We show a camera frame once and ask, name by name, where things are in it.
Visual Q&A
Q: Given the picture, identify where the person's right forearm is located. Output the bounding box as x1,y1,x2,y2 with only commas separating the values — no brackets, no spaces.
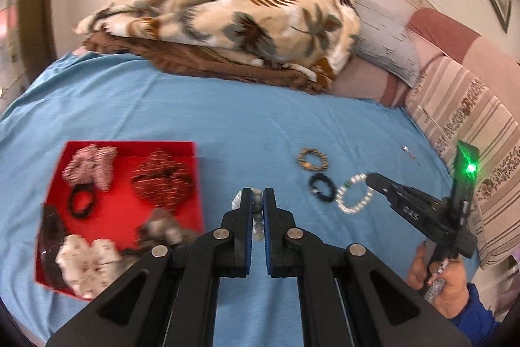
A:
449,282,502,340

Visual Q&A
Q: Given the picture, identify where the thick black hair tie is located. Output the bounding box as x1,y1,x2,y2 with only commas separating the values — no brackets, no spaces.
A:
67,184,98,218

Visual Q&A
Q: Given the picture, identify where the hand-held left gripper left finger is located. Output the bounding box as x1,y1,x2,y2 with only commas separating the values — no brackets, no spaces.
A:
45,188,256,347

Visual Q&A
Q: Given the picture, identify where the person's right hand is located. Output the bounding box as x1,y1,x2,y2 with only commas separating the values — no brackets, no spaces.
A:
406,241,472,319

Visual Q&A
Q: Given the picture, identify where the red box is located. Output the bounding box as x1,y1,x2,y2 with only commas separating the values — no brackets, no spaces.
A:
34,141,206,301

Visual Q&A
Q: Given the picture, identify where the grey organza scrunchie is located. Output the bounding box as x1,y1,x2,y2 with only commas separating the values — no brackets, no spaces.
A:
122,208,200,274

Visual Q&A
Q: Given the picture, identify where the striped floral pillow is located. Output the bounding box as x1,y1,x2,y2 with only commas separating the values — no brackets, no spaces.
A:
404,56,520,270

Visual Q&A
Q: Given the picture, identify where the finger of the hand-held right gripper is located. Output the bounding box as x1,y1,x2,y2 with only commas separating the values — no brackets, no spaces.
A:
366,173,412,206

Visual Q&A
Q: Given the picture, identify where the leopard print hair tie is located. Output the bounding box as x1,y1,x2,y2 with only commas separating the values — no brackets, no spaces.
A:
297,148,329,173

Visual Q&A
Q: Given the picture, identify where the pink bed sheet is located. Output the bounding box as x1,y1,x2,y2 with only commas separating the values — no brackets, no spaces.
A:
329,56,411,110

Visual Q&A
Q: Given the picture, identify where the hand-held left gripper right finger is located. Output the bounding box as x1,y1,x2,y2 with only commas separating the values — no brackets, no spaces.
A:
262,188,474,347

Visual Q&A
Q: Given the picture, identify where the grey bead bracelet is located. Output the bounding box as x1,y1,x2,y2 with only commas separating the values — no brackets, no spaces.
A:
231,188,269,242

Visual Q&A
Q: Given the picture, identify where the grey pillow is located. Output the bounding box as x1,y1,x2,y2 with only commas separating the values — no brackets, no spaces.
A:
351,0,421,87

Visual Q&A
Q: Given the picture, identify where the white cherry print scrunchie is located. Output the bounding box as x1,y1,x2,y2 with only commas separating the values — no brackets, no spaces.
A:
55,234,123,300

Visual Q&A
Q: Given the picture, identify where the dark sparkly hair tie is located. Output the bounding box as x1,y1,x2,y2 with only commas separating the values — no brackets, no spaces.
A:
308,173,336,204

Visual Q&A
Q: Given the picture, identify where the white pearl bracelet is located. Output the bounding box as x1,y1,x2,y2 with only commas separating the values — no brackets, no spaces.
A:
335,173,375,214

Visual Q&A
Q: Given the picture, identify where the leaf print blanket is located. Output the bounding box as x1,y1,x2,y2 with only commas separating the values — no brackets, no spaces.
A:
75,0,361,81

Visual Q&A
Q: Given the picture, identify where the brown quilt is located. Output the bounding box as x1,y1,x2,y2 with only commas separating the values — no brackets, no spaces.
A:
83,32,336,96

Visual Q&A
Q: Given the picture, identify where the red polka dot scrunchie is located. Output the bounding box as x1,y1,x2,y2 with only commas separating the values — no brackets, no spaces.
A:
130,149,192,211

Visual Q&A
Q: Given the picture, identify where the black hair claw clip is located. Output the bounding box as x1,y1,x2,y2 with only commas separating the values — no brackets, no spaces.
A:
41,205,72,288

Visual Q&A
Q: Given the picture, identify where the pink striped cushion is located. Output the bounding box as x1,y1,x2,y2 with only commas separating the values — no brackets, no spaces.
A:
406,7,520,96

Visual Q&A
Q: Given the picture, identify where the red white checked scrunchie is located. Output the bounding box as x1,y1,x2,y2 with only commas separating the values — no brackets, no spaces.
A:
61,144,118,193

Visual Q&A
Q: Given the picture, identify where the small silver hair pin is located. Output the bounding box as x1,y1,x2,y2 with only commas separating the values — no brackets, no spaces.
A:
401,145,421,165

